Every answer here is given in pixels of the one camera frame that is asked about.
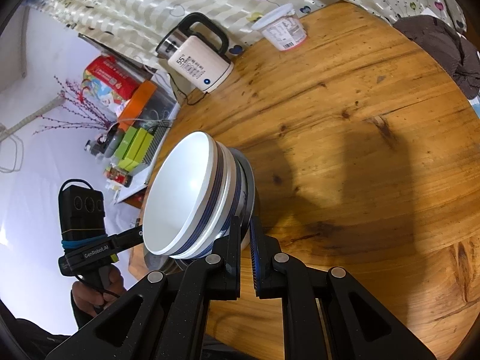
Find large lime green box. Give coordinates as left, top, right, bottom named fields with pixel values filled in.
left=124, top=128, right=155, bottom=166

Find small red figurines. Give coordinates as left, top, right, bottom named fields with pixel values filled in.
left=103, top=165, right=134, bottom=189

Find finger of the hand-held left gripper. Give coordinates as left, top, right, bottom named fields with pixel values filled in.
left=108, top=226, right=146, bottom=254

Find black white striped box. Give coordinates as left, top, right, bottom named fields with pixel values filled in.
left=140, top=120, right=170, bottom=168

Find person's left hand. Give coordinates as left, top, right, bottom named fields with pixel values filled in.
left=70, top=264, right=125, bottom=318

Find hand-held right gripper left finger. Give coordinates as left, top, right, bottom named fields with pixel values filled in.
left=45, top=215, right=242, bottom=360

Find small glass jar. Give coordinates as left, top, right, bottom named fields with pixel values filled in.
left=84, top=139, right=104, bottom=157

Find white plastic tub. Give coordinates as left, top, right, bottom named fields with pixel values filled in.
left=251, top=3, right=308, bottom=51

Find purple dried flower branches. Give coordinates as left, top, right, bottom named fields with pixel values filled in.
left=34, top=75, right=121, bottom=140

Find white bowl with blue stripe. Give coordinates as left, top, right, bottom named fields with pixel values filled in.
left=169, top=140, right=248, bottom=261
left=142, top=131, right=226, bottom=257

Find person's left forearm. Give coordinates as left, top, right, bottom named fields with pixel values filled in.
left=0, top=300, right=99, bottom=360

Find white pipe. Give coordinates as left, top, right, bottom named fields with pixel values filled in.
left=0, top=94, right=65, bottom=140

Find stainless steel bowl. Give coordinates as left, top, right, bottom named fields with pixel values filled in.
left=144, top=148, right=256, bottom=275

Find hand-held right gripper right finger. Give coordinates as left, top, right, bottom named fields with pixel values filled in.
left=249, top=215, right=438, bottom=360

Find white charging cable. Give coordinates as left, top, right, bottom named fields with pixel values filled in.
left=120, top=115, right=163, bottom=127

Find black kettle power cord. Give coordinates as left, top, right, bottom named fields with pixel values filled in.
left=165, top=71, right=211, bottom=107

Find clear box with orange lid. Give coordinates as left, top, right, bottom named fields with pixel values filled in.
left=117, top=80, right=177, bottom=136

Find grey handheld device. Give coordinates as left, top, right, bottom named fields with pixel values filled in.
left=105, top=124, right=124, bottom=158

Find dark green flat box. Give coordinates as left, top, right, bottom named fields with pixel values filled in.
left=113, top=127, right=138, bottom=159

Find cream electric kettle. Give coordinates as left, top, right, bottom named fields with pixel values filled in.
left=155, top=12, right=235, bottom=94

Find red snack packet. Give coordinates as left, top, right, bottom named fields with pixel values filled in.
left=85, top=55, right=145, bottom=98

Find brown cloth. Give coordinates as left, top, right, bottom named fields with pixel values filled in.
left=392, top=15, right=480, bottom=100

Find white shelf board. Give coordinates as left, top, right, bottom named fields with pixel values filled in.
left=112, top=150, right=166, bottom=206

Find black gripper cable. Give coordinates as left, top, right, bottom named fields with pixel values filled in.
left=77, top=275, right=121, bottom=301

